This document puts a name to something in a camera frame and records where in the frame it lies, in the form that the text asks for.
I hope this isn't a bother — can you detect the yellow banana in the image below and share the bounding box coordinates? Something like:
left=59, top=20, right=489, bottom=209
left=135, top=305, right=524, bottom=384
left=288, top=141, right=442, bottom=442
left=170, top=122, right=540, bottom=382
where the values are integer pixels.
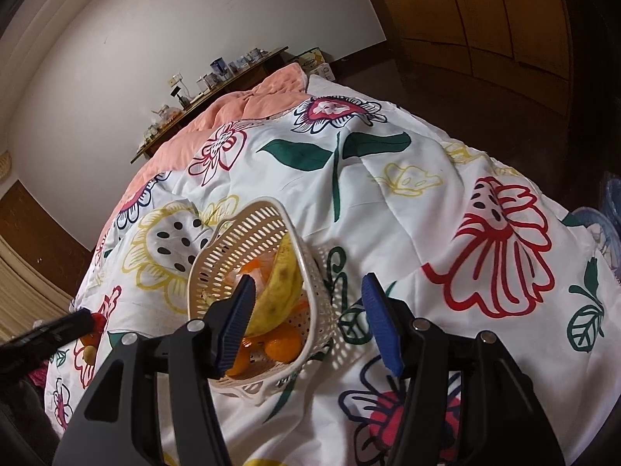
left=245, top=233, right=303, bottom=338

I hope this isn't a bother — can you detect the orange bag of fruit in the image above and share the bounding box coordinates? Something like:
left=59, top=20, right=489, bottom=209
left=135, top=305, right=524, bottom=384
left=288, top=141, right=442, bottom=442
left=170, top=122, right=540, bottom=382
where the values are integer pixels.
left=224, top=252, right=276, bottom=299

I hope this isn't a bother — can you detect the orange mandarin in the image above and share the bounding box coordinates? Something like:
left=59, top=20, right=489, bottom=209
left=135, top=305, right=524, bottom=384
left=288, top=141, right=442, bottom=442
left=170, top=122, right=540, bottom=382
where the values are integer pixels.
left=263, top=323, right=303, bottom=363
left=80, top=332, right=101, bottom=348
left=225, top=343, right=252, bottom=377

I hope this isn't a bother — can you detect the green kiwi fruit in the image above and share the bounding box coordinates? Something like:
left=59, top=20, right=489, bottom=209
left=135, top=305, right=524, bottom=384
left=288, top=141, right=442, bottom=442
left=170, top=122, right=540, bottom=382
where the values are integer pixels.
left=82, top=345, right=97, bottom=366

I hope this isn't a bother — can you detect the white plastic perforated basket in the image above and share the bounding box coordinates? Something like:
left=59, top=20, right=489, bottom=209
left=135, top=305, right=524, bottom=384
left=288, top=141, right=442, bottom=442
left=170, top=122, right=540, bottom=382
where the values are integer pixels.
left=186, top=197, right=336, bottom=405

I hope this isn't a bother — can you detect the red tomato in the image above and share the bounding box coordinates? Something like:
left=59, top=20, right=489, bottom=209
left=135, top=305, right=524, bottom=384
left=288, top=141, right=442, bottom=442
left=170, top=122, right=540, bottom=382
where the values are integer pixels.
left=92, top=313, right=108, bottom=334

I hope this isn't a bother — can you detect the beige curtain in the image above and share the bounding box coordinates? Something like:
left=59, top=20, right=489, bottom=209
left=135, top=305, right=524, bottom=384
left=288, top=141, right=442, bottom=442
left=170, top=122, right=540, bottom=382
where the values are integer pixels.
left=0, top=239, right=71, bottom=342

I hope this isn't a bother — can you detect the white floral duvet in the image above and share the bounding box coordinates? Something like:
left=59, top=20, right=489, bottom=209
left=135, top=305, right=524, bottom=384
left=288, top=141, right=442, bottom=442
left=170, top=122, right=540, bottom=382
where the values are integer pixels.
left=75, top=77, right=620, bottom=465

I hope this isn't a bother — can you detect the brown wooden door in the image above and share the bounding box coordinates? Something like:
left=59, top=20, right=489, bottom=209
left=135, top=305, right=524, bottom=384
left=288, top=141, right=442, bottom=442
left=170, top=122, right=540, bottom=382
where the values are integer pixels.
left=1, top=181, right=93, bottom=297

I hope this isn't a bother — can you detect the pink blanket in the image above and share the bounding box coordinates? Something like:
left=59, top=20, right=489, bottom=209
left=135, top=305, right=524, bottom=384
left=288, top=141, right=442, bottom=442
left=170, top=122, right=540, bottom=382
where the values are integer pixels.
left=96, top=63, right=309, bottom=249

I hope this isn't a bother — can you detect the wooden sideboard table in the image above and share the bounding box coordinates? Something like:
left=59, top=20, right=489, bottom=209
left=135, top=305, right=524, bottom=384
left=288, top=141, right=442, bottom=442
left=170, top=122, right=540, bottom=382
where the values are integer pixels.
left=130, top=46, right=288, bottom=164

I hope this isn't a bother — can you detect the blue white jug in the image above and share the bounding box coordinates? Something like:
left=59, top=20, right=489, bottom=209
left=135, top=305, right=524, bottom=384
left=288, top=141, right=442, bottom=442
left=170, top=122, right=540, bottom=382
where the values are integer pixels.
left=210, top=57, right=231, bottom=81

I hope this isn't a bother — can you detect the wooden wardrobe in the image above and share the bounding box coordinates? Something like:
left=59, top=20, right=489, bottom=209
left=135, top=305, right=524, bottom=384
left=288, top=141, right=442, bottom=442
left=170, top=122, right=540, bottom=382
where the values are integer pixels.
left=371, top=0, right=572, bottom=116

